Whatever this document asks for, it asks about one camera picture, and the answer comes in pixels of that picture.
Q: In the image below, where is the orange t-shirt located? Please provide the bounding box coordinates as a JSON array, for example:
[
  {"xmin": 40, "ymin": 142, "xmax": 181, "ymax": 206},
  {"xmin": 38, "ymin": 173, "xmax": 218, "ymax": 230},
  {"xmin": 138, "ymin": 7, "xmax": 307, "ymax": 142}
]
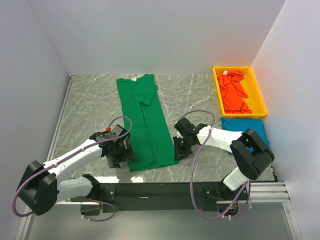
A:
[{"xmin": 217, "ymin": 70, "xmax": 252, "ymax": 114}]

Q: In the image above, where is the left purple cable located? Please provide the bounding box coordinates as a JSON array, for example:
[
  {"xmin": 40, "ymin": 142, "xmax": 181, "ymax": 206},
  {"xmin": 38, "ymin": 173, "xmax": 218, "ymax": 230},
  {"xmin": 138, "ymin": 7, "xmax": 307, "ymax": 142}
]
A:
[{"xmin": 12, "ymin": 115, "xmax": 133, "ymax": 222}]

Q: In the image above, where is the blue folded t-shirt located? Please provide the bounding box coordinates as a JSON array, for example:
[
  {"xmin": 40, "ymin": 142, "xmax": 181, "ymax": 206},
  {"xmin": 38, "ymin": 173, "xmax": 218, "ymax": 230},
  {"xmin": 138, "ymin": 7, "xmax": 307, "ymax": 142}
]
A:
[{"xmin": 220, "ymin": 117, "xmax": 270, "ymax": 148}]

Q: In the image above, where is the yellow plastic bin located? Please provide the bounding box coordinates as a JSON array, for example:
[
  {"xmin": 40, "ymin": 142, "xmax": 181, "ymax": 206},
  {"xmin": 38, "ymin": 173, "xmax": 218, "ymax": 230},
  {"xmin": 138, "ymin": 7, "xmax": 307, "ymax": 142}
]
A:
[{"xmin": 212, "ymin": 66, "xmax": 267, "ymax": 119}]

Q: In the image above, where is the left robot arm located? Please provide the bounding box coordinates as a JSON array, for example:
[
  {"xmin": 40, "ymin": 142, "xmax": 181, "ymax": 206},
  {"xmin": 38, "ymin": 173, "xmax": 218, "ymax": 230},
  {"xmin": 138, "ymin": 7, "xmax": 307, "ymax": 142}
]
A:
[{"xmin": 14, "ymin": 125, "xmax": 133, "ymax": 216}]

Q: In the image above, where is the aluminium frame rail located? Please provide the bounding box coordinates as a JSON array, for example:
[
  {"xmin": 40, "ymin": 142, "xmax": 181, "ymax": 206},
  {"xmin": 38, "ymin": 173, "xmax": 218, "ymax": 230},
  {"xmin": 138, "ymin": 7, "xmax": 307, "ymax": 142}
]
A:
[{"xmin": 54, "ymin": 181, "xmax": 291, "ymax": 205}]

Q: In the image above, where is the black base beam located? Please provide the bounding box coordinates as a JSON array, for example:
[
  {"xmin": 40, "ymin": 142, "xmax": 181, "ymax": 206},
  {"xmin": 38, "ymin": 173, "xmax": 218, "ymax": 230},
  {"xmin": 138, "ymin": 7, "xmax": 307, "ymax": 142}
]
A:
[{"xmin": 92, "ymin": 181, "xmax": 241, "ymax": 212}]

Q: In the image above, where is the green t-shirt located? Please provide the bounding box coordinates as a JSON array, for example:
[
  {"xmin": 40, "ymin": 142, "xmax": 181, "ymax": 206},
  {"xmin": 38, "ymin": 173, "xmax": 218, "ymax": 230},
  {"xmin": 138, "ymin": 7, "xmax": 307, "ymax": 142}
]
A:
[{"xmin": 116, "ymin": 74, "xmax": 178, "ymax": 172}]

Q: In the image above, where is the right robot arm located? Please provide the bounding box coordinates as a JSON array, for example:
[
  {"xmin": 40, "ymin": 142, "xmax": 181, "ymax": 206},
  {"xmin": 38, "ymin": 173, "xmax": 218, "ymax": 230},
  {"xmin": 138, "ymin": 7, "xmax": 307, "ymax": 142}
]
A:
[{"xmin": 173, "ymin": 117, "xmax": 275, "ymax": 199}]

